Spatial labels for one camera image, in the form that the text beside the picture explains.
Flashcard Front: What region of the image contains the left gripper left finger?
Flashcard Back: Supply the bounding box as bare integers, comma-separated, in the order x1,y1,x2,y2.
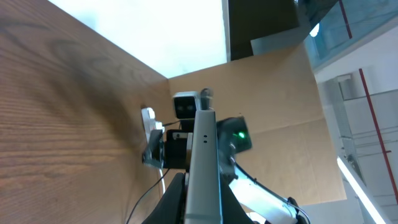
142,173,185,224

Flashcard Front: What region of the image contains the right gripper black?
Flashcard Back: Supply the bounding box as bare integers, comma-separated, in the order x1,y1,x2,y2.
142,119,195,170

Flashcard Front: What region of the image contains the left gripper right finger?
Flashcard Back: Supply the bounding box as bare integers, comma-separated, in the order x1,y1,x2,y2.
220,179,253,224

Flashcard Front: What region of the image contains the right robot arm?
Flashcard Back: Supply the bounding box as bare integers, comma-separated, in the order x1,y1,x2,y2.
142,116,310,223

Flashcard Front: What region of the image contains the white power strip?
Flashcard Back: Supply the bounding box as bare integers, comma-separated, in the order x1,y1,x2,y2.
141,107,165,142

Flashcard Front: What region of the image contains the white power strip cord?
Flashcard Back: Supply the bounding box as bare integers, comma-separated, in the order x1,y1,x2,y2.
158,167,167,197

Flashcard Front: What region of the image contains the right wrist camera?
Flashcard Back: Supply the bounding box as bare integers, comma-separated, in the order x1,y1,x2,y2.
172,88,213,119

